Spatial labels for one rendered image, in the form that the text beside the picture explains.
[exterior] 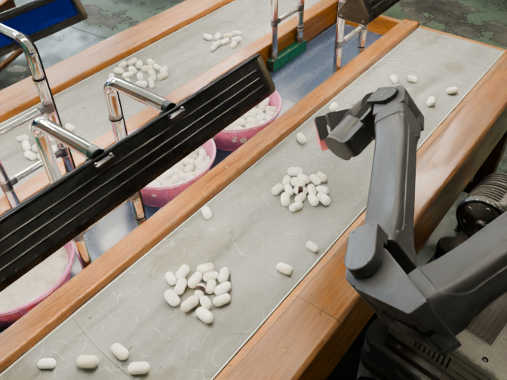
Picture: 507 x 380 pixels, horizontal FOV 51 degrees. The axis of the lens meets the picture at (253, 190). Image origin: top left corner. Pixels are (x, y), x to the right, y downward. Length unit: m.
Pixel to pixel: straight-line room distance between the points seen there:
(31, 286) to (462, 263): 0.87
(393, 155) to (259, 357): 0.41
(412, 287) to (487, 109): 1.08
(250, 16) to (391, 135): 1.31
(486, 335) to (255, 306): 0.61
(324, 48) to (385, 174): 1.27
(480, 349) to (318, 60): 1.07
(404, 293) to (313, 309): 0.46
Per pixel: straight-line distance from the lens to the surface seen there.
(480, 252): 0.57
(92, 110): 1.61
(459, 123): 1.51
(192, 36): 1.94
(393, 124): 0.85
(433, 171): 1.33
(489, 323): 1.44
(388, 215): 0.69
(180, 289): 1.05
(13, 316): 1.14
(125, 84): 0.94
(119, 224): 1.32
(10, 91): 1.75
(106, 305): 1.09
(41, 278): 1.19
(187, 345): 1.00
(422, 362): 1.46
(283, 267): 1.07
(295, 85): 1.76
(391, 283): 0.58
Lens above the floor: 1.59
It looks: 42 degrees down
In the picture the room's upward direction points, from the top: 2 degrees counter-clockwise
